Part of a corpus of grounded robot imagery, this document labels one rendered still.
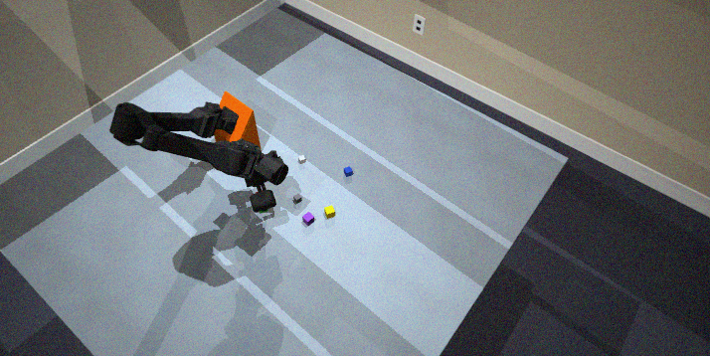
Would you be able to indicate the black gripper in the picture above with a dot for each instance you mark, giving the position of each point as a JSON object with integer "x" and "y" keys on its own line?
{"x": 262, "y": 200}

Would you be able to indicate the purple block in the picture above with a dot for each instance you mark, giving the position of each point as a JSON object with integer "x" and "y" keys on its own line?
{"x": 308, "y": 219}

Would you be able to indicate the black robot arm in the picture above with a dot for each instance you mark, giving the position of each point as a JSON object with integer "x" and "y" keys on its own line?
{"x": 131, "y": 122}

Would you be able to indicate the yellow block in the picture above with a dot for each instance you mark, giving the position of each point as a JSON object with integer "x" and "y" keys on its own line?
{"x": 329, "y": 212}

